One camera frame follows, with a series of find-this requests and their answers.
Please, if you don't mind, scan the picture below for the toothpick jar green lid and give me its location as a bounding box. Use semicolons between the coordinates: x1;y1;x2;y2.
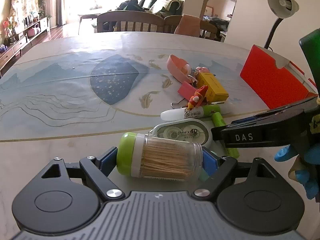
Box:
116;132;203;180

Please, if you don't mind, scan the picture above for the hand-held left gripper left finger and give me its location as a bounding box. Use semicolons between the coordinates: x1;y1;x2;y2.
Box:
40;146;125;202

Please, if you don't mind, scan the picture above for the wooden dining chair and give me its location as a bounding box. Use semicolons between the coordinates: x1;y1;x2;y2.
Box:
164;15;218;40
97;11;165;33

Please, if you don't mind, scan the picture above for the dark clothing pile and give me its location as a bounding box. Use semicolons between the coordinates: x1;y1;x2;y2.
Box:
116;0;146;12

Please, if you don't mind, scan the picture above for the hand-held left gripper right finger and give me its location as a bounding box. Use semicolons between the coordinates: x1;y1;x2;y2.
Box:
195;147;275;202

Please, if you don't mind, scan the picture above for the pink strap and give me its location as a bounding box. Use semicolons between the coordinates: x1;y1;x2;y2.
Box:
167;54;198;84

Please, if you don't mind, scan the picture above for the grey curtain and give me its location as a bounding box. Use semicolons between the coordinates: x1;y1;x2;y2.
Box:
55;0;63;26

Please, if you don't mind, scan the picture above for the potted green plant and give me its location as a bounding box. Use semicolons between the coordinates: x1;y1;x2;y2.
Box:
37;0;52;18

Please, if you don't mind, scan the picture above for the wooden television cabinet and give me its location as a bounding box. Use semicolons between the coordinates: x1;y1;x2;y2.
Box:
0;16;49;68

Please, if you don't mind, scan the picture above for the white desk lamp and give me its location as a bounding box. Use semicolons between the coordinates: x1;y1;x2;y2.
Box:
264;0;300;50

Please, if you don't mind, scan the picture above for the green highlighter white cap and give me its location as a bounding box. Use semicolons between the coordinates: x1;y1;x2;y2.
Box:
160;104;222;121
212;112;239;158

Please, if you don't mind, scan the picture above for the white correction tape dispenser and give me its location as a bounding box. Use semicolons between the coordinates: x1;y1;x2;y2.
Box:
149;120;213;147

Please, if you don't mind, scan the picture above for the red cardboard box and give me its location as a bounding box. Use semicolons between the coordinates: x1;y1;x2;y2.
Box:
239;44;320;110

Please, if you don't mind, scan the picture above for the orange figurine keychain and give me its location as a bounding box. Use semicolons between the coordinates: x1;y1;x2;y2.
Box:
186;85;209;112

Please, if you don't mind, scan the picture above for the floral cloth cover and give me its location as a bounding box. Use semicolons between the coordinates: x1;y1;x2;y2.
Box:
10;0;38;22

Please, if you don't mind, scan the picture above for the coffee table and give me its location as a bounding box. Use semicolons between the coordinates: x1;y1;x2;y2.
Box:
78;6;118;34

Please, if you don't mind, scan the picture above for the pink cloth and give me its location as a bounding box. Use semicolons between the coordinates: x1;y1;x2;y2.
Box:
174;14;201;38

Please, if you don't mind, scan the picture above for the small yellow box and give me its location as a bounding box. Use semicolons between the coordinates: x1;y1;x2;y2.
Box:
197;72;229;104

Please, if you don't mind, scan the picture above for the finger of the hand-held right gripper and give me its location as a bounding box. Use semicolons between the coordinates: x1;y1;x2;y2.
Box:
211;106;319;149
230;97;320;125

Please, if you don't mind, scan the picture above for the sofa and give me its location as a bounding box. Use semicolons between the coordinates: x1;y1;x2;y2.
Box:
136;0;184;18

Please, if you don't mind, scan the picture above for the printed table mat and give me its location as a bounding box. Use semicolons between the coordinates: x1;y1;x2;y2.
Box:
0;32;273;143

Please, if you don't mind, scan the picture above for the person's right hand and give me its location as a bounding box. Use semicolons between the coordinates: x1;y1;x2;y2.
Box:
274;146;320;200

